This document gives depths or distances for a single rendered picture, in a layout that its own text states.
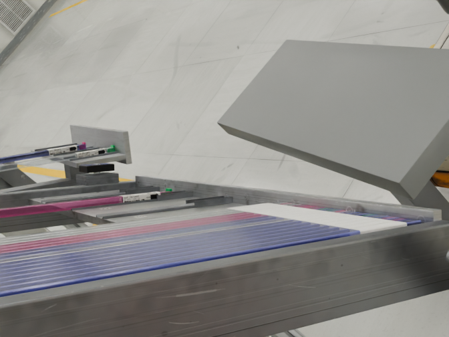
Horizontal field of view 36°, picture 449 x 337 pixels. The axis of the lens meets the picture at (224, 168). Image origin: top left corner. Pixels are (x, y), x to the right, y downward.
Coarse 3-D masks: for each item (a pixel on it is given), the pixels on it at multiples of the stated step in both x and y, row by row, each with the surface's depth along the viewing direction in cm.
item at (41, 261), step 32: (128, 224) 72; (160, 224) 71; (192, 224) 70; (224, 224) 69; (256, 224) 68; (288, 224) 67; (320, 224) 66; (352, 224) 66; (384, 224) 65; (416, 224) 66; (0, 256) 57; (32, 256) 57; (64, 256) 56; (96, 256) 55; (128, 256) 55; (160, 256) 54; (192, 256) 54; (224, 256) 54; (0, 288) 46; (32, 288) 46
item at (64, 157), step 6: (108, 150) 138; (114, 150) 139; (54, 156) 133; (60, 156) 134; (66, 156) 134; (72, 156) 135; (18, 162) 130; (24, 162) 130; (30, 162) 131; (36, 162) 131; (42, 162) 132; (48, 162) 133; (0, 168) 128; (6, 168) 129; (12, 168) 129
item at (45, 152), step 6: (78, 144) 146; (84, 144) 146; (42, 150) 142; (48, 150) 142; (6, 156) 139; (12, 156) 139; (18, 156) 139; (24, 156) 140; (30, 156) 140; (36, 156) 141; (0, 162) 138
